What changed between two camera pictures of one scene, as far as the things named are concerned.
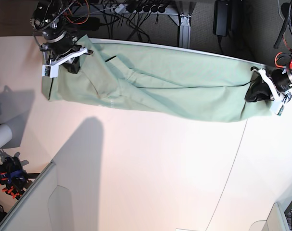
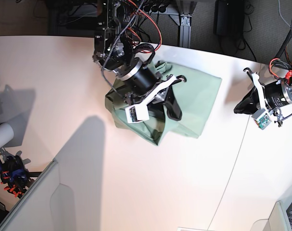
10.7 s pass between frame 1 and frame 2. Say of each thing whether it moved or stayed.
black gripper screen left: moved
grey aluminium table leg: stayed
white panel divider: stayed
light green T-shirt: moved
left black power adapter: stayed
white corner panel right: stayed
